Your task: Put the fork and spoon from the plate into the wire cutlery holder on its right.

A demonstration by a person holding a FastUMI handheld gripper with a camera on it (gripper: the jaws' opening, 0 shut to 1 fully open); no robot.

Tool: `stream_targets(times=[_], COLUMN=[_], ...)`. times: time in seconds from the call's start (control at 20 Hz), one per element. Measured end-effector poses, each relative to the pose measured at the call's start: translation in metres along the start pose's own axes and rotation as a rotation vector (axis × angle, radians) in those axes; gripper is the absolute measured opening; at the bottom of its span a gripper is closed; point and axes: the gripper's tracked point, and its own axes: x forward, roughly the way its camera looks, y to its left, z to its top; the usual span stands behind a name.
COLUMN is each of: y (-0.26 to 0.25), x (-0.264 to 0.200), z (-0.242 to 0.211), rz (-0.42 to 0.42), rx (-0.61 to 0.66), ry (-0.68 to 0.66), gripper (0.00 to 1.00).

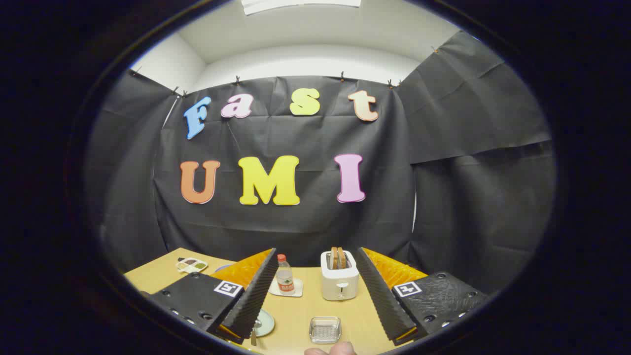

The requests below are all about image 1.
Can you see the white toaster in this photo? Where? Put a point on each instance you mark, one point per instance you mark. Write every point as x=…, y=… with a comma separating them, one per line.
x=339, y=283

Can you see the white square coaster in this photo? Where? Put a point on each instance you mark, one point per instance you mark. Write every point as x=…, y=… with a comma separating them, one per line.
x=297, y=290

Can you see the blue oval plate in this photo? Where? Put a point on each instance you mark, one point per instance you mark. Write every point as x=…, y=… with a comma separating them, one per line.
x=221, y=267

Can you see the clear plastic water bottle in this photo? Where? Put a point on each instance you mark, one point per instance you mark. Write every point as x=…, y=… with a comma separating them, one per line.
x=285, y=278

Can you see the brown toast slices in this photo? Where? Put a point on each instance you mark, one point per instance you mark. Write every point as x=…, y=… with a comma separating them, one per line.
x=337, y=257

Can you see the ceiling light panel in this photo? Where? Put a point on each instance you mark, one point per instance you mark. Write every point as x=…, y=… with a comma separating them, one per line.
x=300, y=4

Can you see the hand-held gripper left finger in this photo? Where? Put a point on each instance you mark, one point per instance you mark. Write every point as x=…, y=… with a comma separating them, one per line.
x=256, y=296

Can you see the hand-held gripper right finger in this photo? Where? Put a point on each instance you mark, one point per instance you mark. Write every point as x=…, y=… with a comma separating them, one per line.
x=382, y=301

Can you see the pale green plate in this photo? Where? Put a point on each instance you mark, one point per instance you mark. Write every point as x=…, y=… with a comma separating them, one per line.
x=266, y=323

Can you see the white divided sauce dish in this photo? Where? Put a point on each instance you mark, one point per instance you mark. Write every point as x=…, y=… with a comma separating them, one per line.
x=192, y=265

